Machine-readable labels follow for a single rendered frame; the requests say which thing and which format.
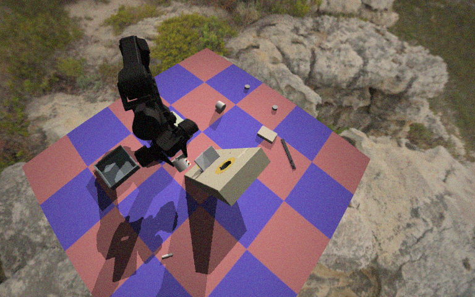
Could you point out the cream flat rectangular block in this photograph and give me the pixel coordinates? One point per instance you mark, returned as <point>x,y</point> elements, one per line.
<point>267,134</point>

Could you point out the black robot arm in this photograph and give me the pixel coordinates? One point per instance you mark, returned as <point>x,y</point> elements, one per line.
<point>135,81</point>

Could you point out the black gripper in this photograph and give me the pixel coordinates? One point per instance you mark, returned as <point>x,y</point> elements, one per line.
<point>146,155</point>

